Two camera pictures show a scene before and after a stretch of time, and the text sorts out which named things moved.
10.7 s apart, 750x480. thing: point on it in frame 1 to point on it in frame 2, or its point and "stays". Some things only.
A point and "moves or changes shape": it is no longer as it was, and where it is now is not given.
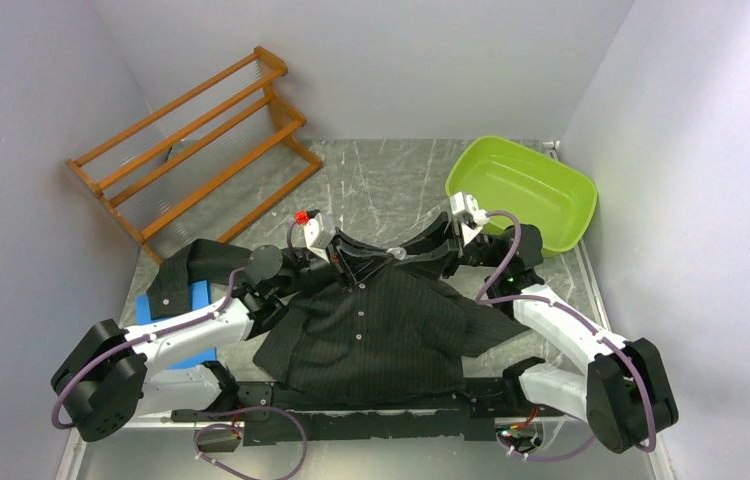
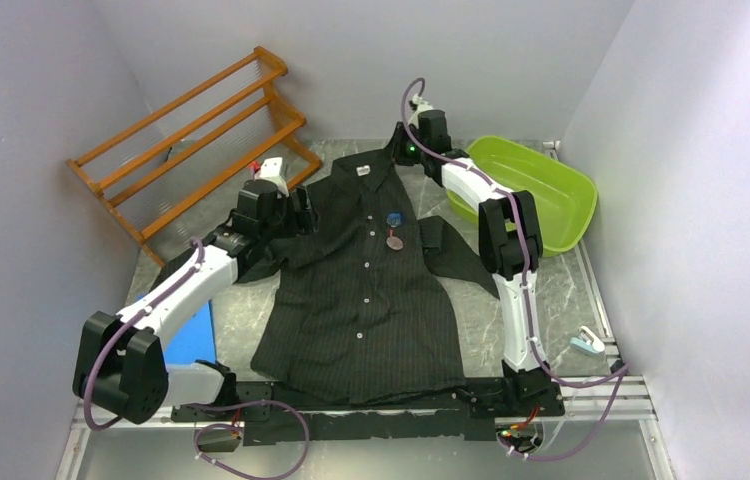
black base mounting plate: [478, 410] stays
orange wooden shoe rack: [205, 163] stays
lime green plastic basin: [555, 201] stays
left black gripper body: [311, 270] to [289, 223]
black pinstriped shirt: [403, 313] moves or changes shape
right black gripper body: [479, 251] to [405, 149]
